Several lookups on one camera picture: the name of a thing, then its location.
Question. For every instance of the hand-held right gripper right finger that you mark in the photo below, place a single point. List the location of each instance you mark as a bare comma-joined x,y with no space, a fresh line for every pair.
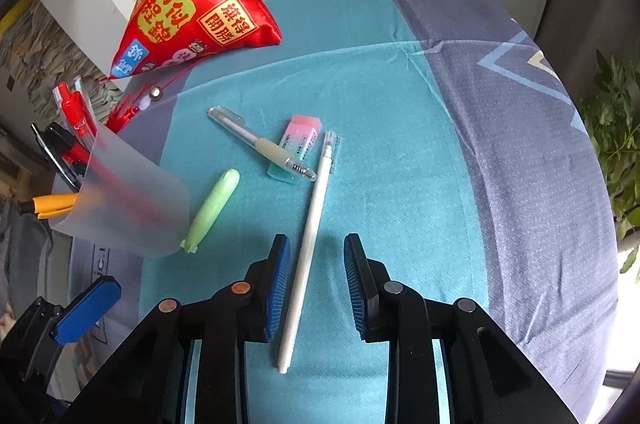
355,289

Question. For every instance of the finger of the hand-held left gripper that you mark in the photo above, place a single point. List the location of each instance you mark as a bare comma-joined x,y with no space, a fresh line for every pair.
87,309

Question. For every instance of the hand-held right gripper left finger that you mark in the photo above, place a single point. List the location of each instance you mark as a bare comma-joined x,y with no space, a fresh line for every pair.
278,289

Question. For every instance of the white slim pen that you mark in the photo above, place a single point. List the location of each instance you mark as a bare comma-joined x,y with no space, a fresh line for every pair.
310,234

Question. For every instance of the green highlighter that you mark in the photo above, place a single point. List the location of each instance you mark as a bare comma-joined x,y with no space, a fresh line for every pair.
210,209

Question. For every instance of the translucent plastic pen cup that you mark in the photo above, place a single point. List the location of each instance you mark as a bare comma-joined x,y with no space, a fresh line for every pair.
130,204

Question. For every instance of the clear gel pen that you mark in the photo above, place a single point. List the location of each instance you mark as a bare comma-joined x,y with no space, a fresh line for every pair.
260,143

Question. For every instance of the red and black pen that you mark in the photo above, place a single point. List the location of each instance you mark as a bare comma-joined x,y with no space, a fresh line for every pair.
65,143

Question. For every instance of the red pen with clear clip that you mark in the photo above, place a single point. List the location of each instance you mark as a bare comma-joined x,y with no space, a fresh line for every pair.
75,108

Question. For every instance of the teal eraser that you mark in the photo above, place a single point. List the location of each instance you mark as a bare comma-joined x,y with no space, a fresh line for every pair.
282,171

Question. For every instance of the pink eraser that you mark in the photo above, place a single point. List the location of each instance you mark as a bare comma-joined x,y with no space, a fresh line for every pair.
300,133

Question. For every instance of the blue and grey tablecloth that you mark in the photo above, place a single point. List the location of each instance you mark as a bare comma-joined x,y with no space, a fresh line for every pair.
400,103

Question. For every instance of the green potted plant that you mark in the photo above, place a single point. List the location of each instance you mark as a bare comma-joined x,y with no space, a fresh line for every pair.
615,138

